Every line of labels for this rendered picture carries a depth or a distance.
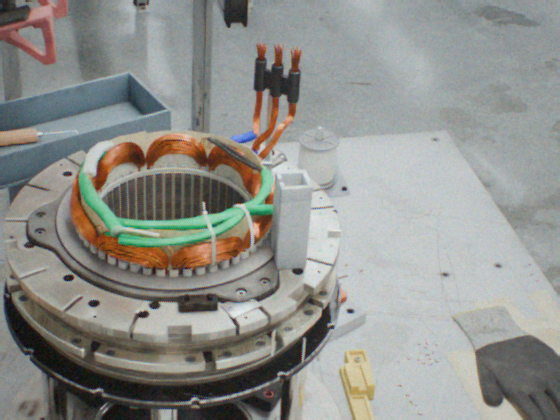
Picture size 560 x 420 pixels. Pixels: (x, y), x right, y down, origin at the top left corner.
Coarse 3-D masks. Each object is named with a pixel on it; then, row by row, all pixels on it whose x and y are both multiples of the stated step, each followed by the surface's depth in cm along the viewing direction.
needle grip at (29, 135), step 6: (0, 132) 127; (6, 132) 127; (12, 132) 127; (18, 132) 128; (24, 132) 128; (30, 132) 128; (36, 132) 128; (0, 138) 127; (6, 138) 127; (12, 138) 127; (18, 138) 127; (24, 138) 128; (30, 138) 128; (36, 138) 128; (0, 144) 127; (6, 144) 128
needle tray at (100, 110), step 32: (32, 96) 130; (64, 96) 132; (96, 96) 135; (128, 96) 138; (0, 128) 130; (64, 128) 132; (96, 128) 125; (128, 128) 127; (160, 128) 129; (0, 160) 119; (32, 160) 122
